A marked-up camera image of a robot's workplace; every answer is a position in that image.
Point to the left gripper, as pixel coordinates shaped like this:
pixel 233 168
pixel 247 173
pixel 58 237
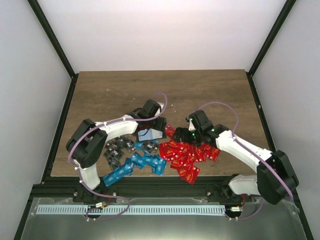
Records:
pixel 162 123

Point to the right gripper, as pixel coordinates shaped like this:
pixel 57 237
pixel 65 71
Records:
pixel 185 139

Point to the black card holder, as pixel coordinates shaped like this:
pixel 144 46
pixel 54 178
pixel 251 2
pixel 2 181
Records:
pixel 150 134

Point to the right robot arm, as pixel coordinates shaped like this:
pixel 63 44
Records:
pixel 274 178

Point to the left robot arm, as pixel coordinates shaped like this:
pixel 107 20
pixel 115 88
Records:
pixel 86 144

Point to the red VIP card pile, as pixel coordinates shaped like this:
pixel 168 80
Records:
pixel 183 156

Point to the blue VIP card pile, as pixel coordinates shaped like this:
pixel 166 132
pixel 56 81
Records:
pixel 143 155

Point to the black VIP card pile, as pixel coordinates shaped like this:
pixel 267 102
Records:
pixel 114 150

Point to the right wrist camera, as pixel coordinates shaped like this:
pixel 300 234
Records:
pixel 191 126

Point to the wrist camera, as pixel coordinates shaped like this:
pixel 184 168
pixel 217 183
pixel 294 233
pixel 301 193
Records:
pixel 191 126
pixel 161 109

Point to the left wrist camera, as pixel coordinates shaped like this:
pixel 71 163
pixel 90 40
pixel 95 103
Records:
pixel 161 109

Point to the black aluminium frame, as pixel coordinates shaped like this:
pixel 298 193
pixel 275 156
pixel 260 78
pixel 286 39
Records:
pixel 159 186

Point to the white slotted cable duct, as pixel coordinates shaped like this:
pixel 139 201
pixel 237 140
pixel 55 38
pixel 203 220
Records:
pixel 199 210

